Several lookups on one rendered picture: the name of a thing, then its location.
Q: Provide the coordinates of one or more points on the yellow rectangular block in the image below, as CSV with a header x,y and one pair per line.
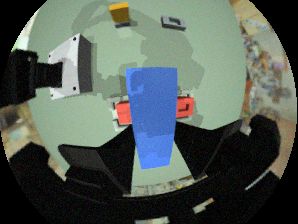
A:
x,y
120,12

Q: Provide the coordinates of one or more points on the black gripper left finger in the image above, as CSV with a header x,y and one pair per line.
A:
x,y
115,158

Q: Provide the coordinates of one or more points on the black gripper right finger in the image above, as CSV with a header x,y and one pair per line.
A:
x,y
198,146

